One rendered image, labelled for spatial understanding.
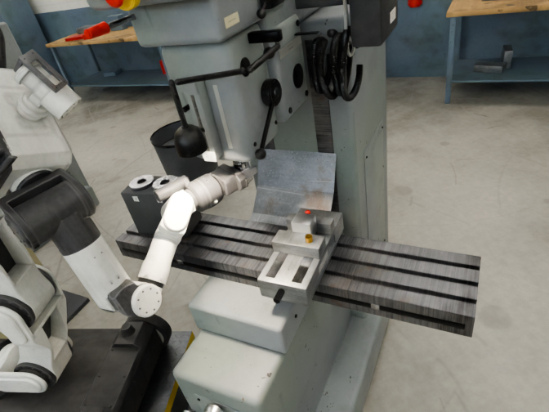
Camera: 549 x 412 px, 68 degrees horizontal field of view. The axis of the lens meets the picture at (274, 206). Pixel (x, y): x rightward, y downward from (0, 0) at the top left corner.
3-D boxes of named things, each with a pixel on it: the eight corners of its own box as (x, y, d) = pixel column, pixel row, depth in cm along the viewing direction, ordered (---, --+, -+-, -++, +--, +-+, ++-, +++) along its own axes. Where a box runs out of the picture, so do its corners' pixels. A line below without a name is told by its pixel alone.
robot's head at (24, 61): (42, 111, 86) (51, 95, 81) (5, 79, 83) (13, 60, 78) (62, 95, 90) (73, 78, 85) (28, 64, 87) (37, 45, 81)
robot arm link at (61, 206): (57, 266, 83) (16, 209, 78) (46, 260, 90) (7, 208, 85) (106, 234, 90) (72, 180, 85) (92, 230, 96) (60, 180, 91)
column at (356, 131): (368, 345, 207) (349, 15, 119) (284, 322, 227) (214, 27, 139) (390, 275, 242) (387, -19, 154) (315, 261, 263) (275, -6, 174)
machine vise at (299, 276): (309, 306, 113) (304, 279, 107) (261, 296, 120) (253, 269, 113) (344, 228, 138) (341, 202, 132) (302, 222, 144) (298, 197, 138)
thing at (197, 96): (216, 162, 106) (194, 82, 94) (204, 161, 108) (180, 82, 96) (225, 154, 109) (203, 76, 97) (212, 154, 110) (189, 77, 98)
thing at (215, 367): (289, 496, 147) (257, 408, 113) (215, 461, 161) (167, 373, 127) (353, 321, 203) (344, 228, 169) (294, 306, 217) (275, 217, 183)
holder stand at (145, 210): (188, 237, 149) (171, 192, 137) (138, 233, 156) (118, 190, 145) (202, 217, 158) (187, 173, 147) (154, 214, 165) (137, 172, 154)
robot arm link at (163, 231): (198, 196, 108) (181, 244, 103) (189, 203, 116) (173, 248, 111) (174, 186, 106) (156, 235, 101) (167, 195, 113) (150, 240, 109)
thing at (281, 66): (288, 124, 117) (273, 29, 103) (217, 122, 128) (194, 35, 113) (311, 98, 131) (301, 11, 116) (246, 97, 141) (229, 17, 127)
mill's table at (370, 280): (471, 338, 106) (475, 318, 101) (122, 256, 160) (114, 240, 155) (478, 275, 122) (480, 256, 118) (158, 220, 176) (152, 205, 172)
